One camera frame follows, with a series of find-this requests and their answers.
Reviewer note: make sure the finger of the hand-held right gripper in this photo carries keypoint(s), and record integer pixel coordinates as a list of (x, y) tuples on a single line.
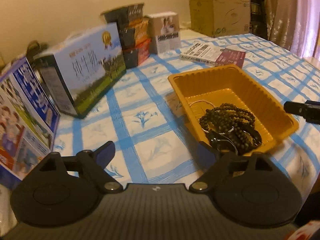
[(300, 108)]

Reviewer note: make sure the small white product box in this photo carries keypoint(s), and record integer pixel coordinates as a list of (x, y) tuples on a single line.
[(165, 32)]

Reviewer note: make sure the purple book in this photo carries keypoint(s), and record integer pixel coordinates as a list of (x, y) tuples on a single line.
[(231, 58)]

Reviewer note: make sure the blue checked tablecloth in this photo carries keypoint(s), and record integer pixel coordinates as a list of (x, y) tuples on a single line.
[(150, 92)]

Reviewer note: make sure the dark round container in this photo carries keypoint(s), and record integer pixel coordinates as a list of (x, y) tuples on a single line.
[(37, 47)]

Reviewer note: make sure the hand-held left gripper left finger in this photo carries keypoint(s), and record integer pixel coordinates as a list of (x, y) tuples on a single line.
[(106, 152)]

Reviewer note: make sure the grey cloth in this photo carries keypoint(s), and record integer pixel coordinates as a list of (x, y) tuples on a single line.
[(5, 205)]

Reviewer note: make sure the large open cardboard box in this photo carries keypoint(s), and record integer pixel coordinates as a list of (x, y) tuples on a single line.
[(220, 7)]

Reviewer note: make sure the blue cartoon milk carton box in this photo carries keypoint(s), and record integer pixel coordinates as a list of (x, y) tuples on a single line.
[(22, 120)]

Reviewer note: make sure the yellow plastic tray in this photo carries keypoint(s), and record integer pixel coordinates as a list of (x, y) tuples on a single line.
[(225, 85)]

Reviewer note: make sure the orange instant food bowl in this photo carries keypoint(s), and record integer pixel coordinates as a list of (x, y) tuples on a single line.
[(136, 32)]

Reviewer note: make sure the white book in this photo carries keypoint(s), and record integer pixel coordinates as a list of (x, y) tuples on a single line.
[(200, 52)]

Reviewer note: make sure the patterned curtain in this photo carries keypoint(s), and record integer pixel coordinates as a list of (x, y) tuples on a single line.
[(290, 12)]

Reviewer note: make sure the cow print milk carton box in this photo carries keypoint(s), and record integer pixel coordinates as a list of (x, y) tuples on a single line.
[(90, 67)]

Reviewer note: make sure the red printed cloth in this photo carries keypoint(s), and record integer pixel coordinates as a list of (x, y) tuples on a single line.
[(307, 231)]

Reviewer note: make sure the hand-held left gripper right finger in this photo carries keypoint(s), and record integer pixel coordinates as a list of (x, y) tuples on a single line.
[(206, 153)]

